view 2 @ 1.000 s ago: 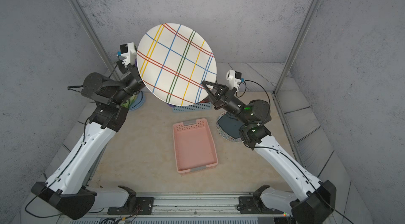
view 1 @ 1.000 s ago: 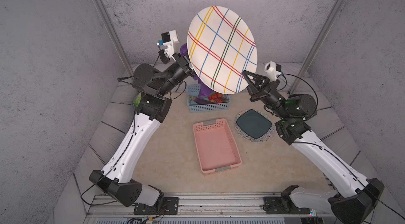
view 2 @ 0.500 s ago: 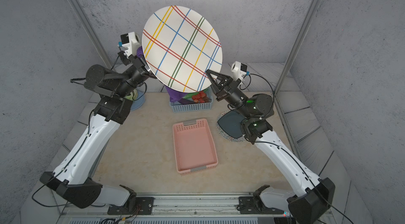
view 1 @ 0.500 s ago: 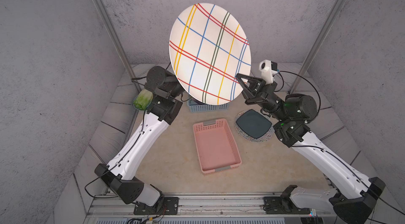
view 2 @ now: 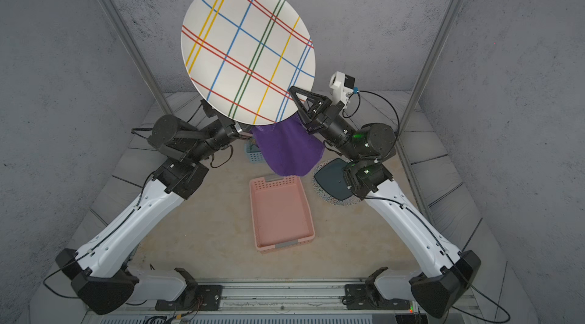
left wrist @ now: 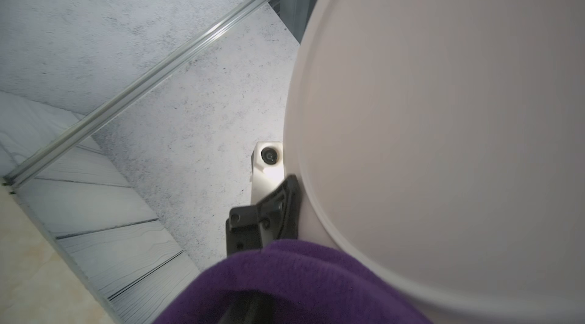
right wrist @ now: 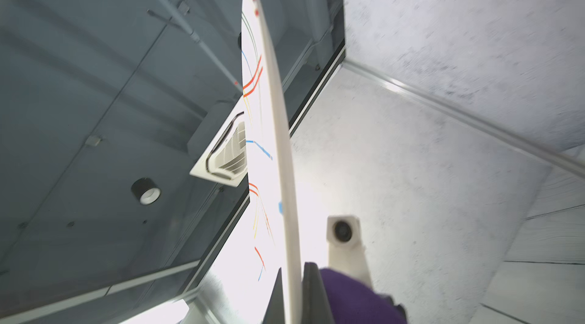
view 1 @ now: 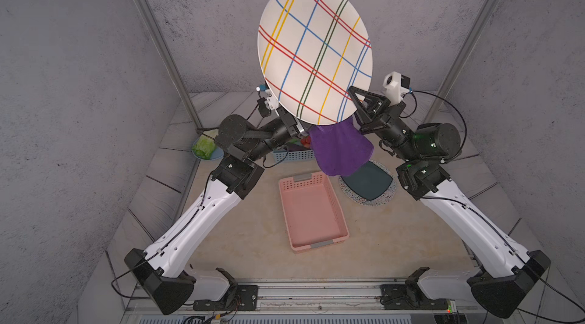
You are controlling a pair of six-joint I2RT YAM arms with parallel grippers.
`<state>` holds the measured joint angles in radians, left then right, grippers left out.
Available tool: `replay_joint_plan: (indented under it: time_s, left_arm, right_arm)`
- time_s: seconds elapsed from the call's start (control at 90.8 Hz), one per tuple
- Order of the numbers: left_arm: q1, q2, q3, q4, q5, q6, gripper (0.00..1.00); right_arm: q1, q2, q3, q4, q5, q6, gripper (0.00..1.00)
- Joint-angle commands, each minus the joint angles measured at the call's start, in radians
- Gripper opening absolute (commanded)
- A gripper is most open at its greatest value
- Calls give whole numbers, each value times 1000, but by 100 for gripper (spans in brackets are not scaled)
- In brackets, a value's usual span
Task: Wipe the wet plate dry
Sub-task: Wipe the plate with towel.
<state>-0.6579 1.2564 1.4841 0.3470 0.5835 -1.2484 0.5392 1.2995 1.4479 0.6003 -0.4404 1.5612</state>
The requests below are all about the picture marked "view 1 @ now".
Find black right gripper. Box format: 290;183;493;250
355;90;422;168

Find purple microfiber cloth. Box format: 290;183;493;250
309;116;374;176

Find dark teal square plate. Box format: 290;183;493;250
341;161;394;203

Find colourful squiggle round plate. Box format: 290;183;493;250
338;160;397;207

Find white plaid striped round plate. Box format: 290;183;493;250
257;0;373;126

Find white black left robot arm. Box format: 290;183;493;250
124;108;312;315

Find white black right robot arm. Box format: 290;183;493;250
349;86;551;319

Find small blue plate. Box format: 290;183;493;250
199;146;223;161

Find light blue plastic basket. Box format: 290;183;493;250
273;150;315;163

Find green cabbage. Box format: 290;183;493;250
191;134;216;160

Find pink plastic basket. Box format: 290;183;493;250
279;172;350;253

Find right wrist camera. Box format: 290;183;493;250
382;72;411;105

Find metal base rail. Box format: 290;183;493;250
122;278;501;323

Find right aluminium frame post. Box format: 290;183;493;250
437;0;500;99

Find aluminium frame post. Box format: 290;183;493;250
437;0;500;99
133;0;203;129

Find left aluminium frame post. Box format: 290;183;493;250
133;0;203;129

